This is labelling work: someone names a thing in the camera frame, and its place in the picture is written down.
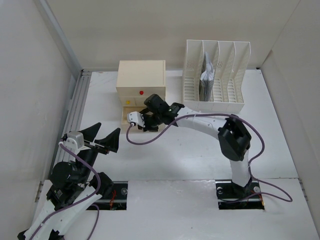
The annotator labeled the cream top drawer red knob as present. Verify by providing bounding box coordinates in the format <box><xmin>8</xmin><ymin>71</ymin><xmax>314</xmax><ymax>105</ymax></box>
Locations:
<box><xmin>116</xmin><ymin>86</ymin><xmax>166</xmax><ymax>97</ymax></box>

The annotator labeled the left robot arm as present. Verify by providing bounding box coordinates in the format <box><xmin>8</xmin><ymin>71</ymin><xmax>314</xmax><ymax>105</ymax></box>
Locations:
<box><xmin>17</xmin><ymin>122</ymin><xmax>121</xmax><ymax>240</ymax></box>

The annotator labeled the drawer with blue knob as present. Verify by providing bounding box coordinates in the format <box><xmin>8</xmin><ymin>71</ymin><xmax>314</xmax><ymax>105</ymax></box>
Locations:
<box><xmin>134</xmin><ymin>96</ymin><xmax>147</xmax><ymax>107</ymax></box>

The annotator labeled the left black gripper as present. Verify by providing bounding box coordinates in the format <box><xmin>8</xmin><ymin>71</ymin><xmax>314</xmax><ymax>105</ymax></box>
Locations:
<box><xmin>76</xmin><ymin>122</ymin><xmax>120</xmax><ymax>182</ymax></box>

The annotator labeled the white plastic file organizer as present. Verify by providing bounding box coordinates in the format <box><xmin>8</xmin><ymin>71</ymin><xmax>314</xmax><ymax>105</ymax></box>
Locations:
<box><xmin>182</xmin><ymin>39</ymin><xmax>251</xmax><ymax>114</ymax></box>

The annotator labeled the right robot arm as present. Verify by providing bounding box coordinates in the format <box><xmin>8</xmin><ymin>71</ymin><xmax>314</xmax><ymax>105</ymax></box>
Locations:
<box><xmin>134</xmin><ymin>94</ymin><xmax>252</xmax><ymax>197</ymax></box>

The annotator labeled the grey black booklet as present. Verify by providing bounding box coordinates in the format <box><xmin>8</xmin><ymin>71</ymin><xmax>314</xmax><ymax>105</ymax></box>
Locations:
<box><xmin>199</xmin><ymin>51</ymin><xmax>215</xmax><ymax>102</ymax></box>

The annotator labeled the drawer with yellow knob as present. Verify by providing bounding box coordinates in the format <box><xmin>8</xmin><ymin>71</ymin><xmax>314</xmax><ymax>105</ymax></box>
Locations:
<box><xmin>119</xmin><ymin>96</ymin><xmax>136</xmax><ymax>107</ymax></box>

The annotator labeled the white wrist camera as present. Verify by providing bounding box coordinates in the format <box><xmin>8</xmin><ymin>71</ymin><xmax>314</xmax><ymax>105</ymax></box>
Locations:
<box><xmin>62</xmin><ymin>131</ymin><xmax>89</xmax><ymax>151</ymax></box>
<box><xmin>127</xmin><ymin>111</ymin><xmax>145</xmax><ymax>128</ymax></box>

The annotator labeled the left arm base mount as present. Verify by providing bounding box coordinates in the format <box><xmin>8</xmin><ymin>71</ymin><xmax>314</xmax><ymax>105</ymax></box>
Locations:
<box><xmin>94</xmin><ymin>181</ymin><xmax>129</xmax><ymax>211</ymax></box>

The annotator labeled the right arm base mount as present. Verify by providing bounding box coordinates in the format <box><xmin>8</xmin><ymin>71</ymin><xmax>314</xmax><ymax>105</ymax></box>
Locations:
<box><xmin>215</xmin><ymin>179</ymin><xmax>265</xmax><ymax>210</ymax></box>

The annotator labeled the aluminium frame rail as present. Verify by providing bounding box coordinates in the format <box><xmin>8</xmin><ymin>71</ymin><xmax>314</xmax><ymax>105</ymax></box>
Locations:
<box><xmin>37</xmin><ymin>0</ymin><xmax>91</xmax><ymax>171</ymax></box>

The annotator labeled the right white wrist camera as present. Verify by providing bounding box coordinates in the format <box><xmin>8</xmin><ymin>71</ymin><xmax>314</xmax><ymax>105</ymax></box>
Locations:
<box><xmin>127</xmin><ymin>111</ymin><xmax>145</xmax><ymax>128</ymax></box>

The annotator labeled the cream wooden drawer cabinet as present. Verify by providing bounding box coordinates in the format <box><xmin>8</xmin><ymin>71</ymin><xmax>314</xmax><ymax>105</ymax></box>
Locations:
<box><xmin>115</xmin><ymin>59</ymin><xmax>167</xmax><ymax>108</ymax></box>

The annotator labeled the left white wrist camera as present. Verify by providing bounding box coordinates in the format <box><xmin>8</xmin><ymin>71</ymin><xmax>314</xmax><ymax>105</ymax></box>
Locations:
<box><xmin>62</xmin><ymin>131</ymin><xmax>89</xmax><ymax>151</ymax></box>

